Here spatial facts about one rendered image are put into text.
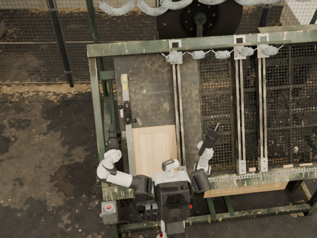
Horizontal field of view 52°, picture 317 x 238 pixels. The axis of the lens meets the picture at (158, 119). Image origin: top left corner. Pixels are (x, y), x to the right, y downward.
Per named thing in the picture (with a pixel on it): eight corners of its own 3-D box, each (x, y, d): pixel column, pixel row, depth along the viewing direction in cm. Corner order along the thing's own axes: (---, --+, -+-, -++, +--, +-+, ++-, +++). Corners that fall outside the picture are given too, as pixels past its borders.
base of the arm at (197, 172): (211, 186, 240) (212, 188, 229) (195, 192, 241) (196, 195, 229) (203, 167, 241) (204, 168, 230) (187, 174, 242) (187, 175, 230)
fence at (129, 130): (130, 183, 282) (130, 184, 278) (120, 74, 268) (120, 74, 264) (136, 182, 283) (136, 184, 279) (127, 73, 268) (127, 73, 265)
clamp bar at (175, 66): (176, 178, 286) (180, 187, 262) (167, 41, 268) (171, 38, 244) (187, 176, 286) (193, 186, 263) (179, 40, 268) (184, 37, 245)
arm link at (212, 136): (221, 137, 226) (215, 148, 234) (225, 130, 234) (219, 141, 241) (205, 129, 229) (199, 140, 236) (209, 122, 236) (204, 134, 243)
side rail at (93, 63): (102, 183, 286) (101, 188, 275) (89, 58, 270) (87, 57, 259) (109, 182, 287) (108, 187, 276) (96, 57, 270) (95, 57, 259)
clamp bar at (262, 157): (255, 169, 292) (267, 178, 268) (252, 35, 274) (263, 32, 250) (266, 168, 293) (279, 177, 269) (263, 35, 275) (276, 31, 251)
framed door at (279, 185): (203, 196, 345) (204, 198, 343) (209, 165, 306) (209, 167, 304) (283, 187, 352) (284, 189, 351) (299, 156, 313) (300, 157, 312)
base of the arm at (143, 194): (148, 202, 231) (153, 195, 223) (130, 199, 229) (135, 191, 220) (149, 183, 241) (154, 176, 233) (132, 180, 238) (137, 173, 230)
